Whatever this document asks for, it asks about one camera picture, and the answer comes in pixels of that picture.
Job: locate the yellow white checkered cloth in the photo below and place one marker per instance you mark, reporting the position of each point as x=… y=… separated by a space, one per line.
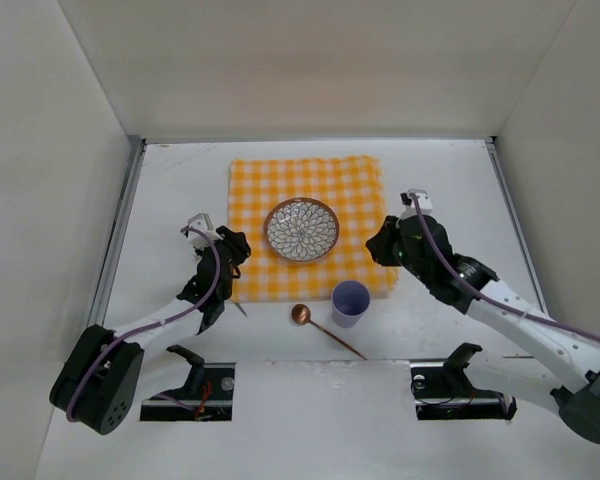
x=350 y=186

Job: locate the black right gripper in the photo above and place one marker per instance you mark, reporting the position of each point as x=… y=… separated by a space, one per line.
x=392 y=240

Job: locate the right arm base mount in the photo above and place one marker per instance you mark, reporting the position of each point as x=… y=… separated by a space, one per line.
x=443 y=392

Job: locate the floral patterned ceramic plate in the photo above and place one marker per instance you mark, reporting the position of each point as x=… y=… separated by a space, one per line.
x=301 y=230

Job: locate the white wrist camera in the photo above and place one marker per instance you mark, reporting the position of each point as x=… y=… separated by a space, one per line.
x=415 y=202
x=199 y=231

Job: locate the lilac plastic cup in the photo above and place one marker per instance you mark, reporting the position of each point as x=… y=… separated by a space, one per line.
x=350 y=300

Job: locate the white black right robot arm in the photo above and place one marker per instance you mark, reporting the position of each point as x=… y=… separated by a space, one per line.
x=572 y=360

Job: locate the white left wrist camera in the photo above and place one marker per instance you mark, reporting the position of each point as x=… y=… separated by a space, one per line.
x=199 y=231

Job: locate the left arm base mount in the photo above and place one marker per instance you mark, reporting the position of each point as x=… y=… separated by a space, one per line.
x=180 y=386

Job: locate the copper spoon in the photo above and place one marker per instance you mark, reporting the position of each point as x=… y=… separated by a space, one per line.
x=301 y=315

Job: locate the right aluminium table rail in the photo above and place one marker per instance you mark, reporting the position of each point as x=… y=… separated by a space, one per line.
x=492 y=151

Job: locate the copper fork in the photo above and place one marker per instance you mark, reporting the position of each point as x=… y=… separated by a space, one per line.
x=241 y=309

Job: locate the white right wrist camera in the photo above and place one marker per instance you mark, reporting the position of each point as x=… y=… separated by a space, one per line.
x=415 y=202

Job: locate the aluminium table rail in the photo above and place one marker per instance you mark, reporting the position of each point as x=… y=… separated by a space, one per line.
x=99 y=302
x=492 y=151

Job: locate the left aluminium table rail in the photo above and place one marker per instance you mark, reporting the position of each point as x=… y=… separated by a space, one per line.
x=99 y=302

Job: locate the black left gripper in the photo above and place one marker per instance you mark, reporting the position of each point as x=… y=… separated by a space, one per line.
x=232 y=245

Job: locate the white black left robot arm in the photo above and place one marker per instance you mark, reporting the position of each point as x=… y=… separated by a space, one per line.
x=101 y=378

